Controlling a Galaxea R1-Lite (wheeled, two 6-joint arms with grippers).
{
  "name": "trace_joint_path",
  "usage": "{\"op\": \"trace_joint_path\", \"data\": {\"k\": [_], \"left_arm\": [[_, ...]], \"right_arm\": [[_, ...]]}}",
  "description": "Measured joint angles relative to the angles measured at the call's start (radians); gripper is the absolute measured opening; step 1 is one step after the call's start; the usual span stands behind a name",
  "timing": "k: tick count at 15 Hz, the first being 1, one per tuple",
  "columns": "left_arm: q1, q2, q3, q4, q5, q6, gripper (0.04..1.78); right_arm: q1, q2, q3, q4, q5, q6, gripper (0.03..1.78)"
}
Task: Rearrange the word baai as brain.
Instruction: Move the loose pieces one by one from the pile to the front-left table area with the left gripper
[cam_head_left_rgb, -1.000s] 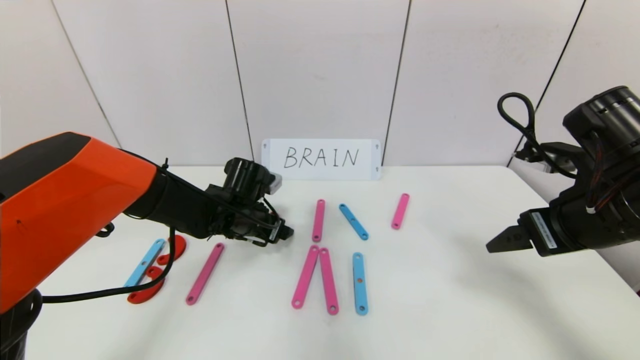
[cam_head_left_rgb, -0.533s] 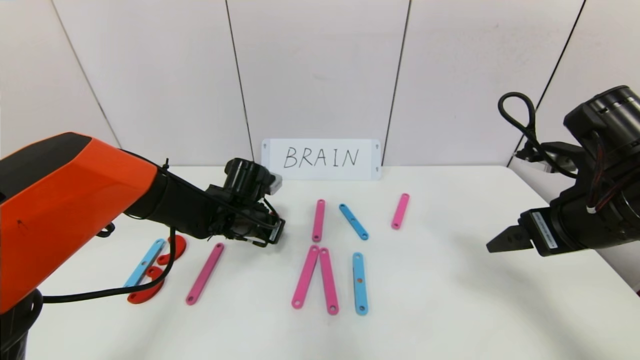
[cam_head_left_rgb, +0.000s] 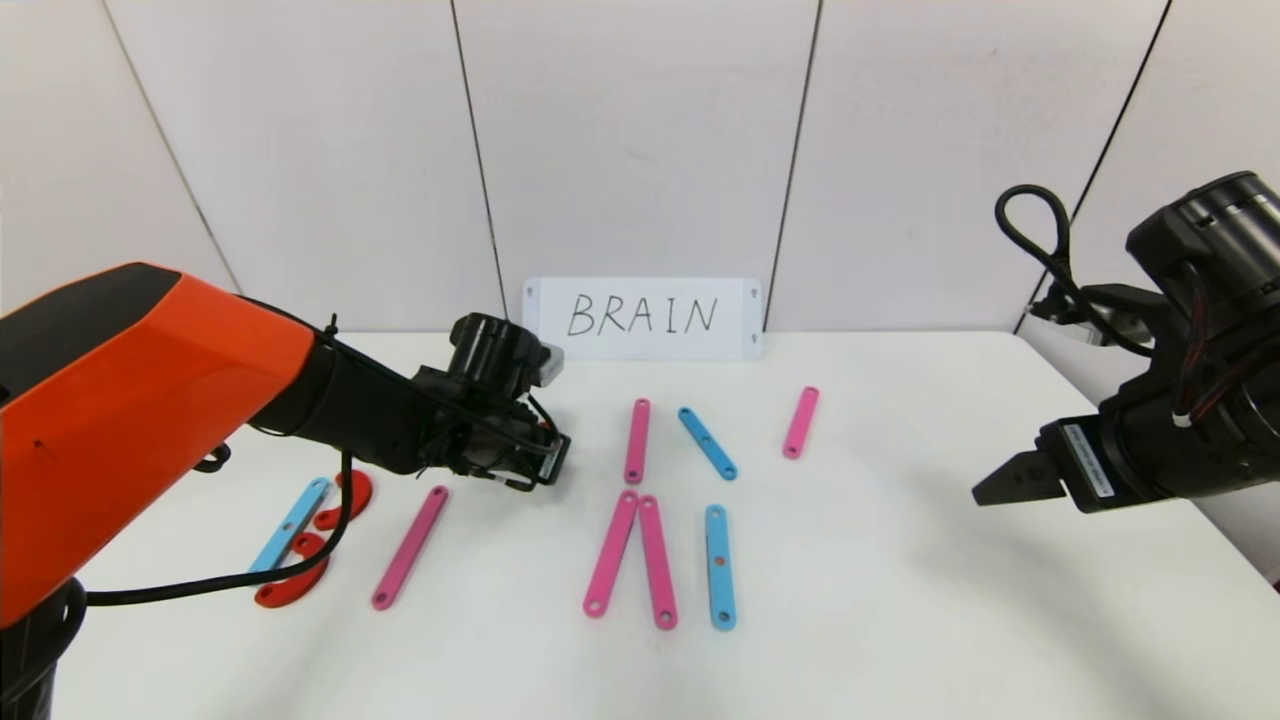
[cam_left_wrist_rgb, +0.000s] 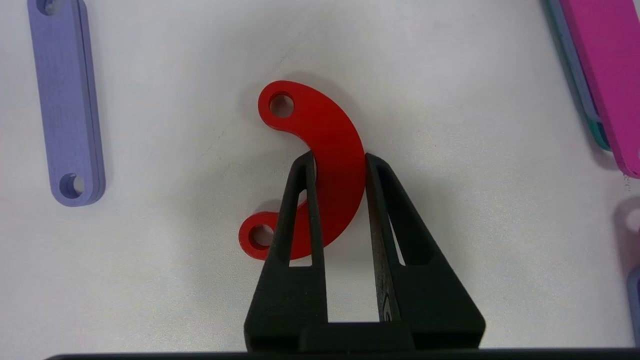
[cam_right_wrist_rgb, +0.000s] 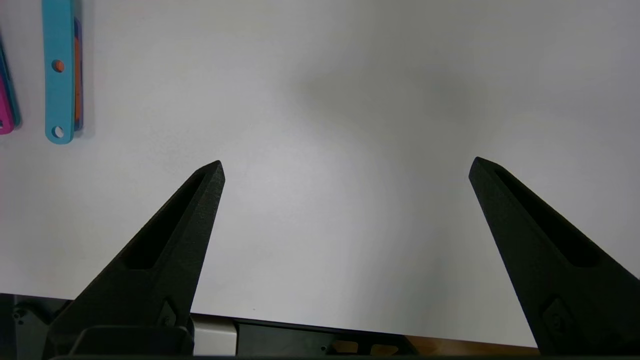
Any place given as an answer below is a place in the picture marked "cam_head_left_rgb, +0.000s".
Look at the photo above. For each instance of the medium red arc piece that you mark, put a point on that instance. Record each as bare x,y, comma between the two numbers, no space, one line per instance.
360,492

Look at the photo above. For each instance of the long pink bar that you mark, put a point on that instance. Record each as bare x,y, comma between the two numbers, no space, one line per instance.
637,440
657,560
611,553
410,548

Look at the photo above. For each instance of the white sign card reading BRAIN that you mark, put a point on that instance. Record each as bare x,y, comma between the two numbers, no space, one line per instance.
600,343

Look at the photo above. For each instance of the black and orange left arm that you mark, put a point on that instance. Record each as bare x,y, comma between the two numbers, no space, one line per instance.
130,400

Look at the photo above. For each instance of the short pink bar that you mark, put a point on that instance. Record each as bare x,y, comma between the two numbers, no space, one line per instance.
801,422

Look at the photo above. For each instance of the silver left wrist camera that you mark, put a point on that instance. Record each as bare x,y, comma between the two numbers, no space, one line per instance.
552,362

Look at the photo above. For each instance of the long blue bar orange dot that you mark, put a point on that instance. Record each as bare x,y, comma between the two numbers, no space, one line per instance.
721,590

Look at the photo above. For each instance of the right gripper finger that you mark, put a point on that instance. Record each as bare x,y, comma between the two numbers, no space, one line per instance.
1025,480

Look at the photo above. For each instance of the large red arc piece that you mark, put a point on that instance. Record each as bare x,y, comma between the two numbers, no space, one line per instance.
290,590

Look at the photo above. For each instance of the short blue bar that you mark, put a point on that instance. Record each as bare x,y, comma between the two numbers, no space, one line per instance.
708,442

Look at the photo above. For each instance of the long plain blue bar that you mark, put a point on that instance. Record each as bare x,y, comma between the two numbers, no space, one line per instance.
290,525

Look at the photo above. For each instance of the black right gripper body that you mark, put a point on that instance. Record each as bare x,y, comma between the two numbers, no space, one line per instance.
1087,462

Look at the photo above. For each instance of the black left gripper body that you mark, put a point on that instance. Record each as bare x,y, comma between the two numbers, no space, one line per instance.
553,459

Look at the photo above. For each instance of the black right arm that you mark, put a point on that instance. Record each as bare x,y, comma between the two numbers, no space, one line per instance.
1220,330

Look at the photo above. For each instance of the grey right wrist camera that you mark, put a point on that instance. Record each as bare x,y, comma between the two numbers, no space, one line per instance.
1110,310

